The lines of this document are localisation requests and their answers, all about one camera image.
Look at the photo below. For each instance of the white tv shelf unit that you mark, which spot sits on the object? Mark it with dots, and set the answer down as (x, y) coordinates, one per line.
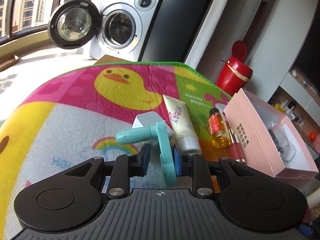
(294, 91)

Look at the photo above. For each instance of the white cream tube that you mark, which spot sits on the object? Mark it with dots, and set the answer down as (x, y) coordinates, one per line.
(185, 136)

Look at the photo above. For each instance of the teal plastic tool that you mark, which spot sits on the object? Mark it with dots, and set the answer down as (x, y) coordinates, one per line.
(157, 131)

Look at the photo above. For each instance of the red trash bin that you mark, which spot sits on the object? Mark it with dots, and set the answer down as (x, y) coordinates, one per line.
(235, 74)

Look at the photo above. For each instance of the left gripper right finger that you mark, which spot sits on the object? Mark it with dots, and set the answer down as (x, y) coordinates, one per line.
(246, 197)

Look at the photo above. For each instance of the white power adapter block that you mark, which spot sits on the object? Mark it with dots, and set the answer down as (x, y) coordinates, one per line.
(150, 119)

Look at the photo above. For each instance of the jar of nuts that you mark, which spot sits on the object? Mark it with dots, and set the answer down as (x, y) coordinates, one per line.
(315, 212)

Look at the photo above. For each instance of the washing machine door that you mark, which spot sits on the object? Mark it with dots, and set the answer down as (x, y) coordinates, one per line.
(73, 24)

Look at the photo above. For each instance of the white washing machine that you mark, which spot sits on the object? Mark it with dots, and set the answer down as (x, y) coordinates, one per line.
(124, 28)

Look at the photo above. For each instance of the yellow box on shelf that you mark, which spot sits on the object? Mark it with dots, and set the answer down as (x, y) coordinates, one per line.
(279, 108)

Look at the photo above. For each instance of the orange pumpkin toy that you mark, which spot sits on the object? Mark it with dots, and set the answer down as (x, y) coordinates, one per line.
(312, 137)

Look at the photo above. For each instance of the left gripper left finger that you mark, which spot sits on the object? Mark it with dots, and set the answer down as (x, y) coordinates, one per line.
(74, 197)

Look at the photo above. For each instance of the pink cardboard box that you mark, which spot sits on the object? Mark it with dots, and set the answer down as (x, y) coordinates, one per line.
(253, 121)

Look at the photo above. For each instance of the amber oil bottle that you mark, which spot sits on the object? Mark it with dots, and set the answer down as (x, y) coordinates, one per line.
(218, 129)

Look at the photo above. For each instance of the bagged black brush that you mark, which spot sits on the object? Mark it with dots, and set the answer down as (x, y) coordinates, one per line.
(285, 148)

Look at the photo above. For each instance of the colourful cartoon play mat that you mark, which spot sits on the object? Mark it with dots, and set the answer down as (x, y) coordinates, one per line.
(76, 116)

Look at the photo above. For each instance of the pink lip gloss bottle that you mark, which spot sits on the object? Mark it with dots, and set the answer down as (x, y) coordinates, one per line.
(235, 149)

